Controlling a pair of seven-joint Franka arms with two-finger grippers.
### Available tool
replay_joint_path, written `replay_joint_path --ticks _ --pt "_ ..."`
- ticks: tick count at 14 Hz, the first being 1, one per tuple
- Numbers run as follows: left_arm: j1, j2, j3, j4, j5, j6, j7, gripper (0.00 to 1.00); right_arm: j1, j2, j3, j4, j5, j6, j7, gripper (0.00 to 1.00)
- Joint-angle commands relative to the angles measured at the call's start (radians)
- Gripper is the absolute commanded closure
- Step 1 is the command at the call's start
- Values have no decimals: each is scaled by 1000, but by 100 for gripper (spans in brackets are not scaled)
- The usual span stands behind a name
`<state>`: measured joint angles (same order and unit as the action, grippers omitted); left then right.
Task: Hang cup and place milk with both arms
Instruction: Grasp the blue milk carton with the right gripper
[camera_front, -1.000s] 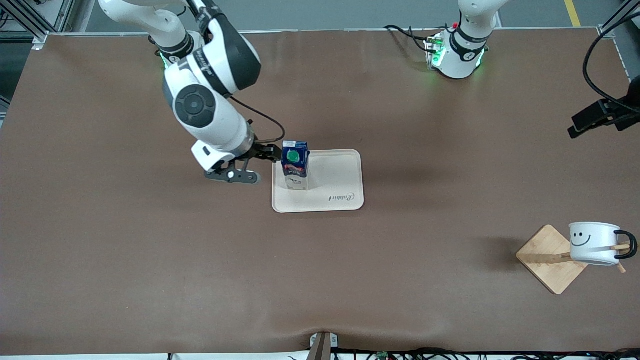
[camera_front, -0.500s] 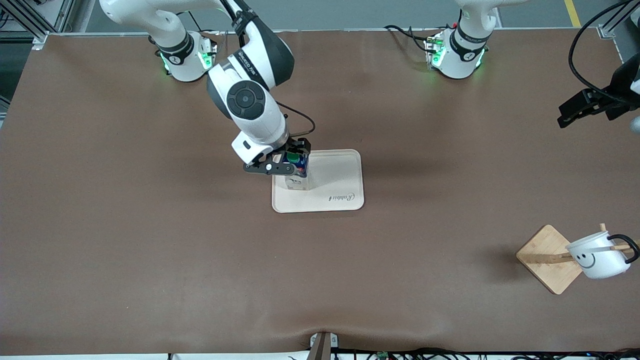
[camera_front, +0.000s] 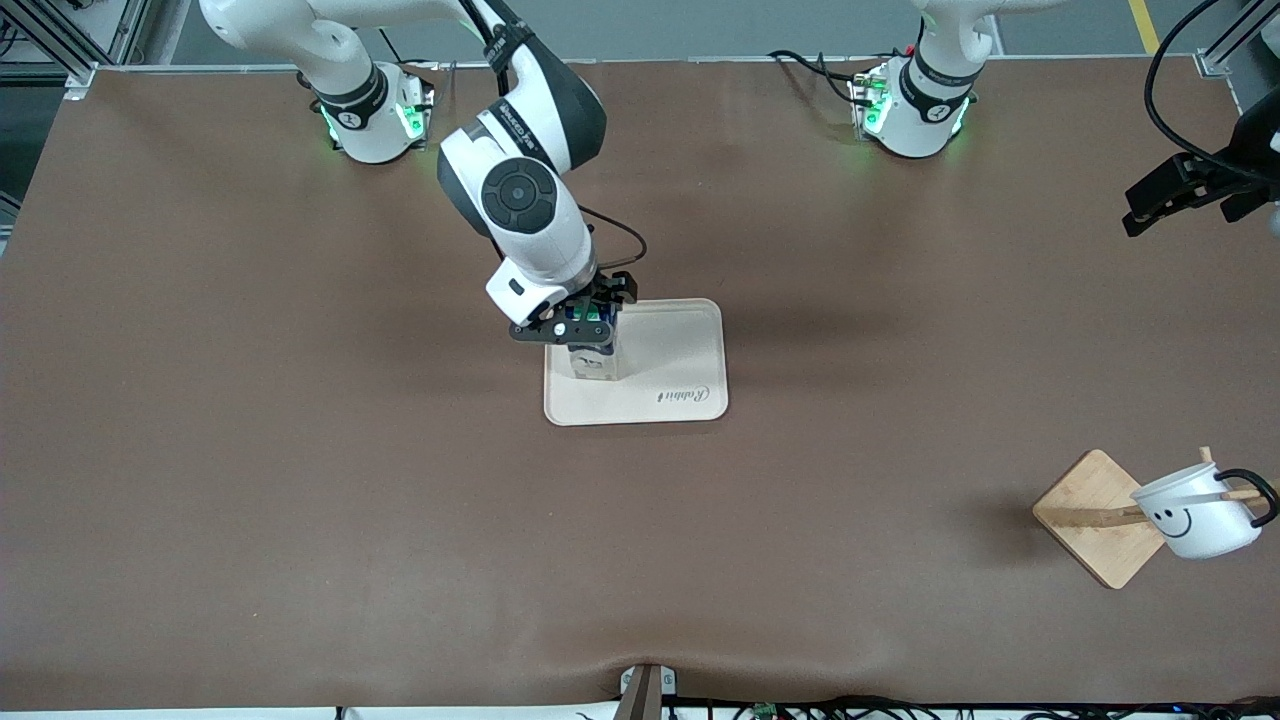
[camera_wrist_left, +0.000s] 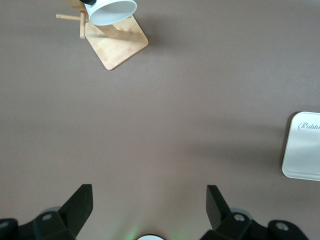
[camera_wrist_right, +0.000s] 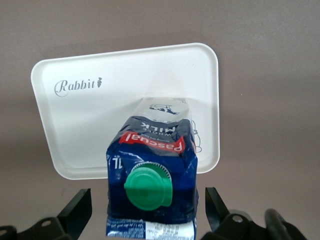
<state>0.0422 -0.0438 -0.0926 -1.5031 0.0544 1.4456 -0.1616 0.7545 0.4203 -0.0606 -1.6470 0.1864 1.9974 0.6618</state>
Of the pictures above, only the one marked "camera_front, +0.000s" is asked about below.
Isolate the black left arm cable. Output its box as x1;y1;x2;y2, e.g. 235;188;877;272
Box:
1144;0;1280;187

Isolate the metal table edge bracket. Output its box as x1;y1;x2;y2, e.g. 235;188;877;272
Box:
619;663;679;720

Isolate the blue milk carton green cap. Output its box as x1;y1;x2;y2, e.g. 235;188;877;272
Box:
564;300;620;383

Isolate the wooden cup rack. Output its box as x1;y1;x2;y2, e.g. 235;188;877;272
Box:
1032;446;1280;590

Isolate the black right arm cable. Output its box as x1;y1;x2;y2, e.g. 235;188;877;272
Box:
578;204;649;273

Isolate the white smiley mug black handle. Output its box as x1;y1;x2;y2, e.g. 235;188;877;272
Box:
1130;462;1280;560

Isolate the beige plastic tray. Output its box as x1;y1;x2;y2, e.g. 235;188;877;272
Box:
543;298;729;427

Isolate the aluminium frame profile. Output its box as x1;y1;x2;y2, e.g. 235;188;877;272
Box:
1194;0;1280;79
0;0;153;101

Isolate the black base power cable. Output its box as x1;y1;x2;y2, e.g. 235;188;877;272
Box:
376;24;443;93
767;49;863;109

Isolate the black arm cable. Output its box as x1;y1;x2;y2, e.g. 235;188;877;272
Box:
1144;0;1280;187
578;204;649;273

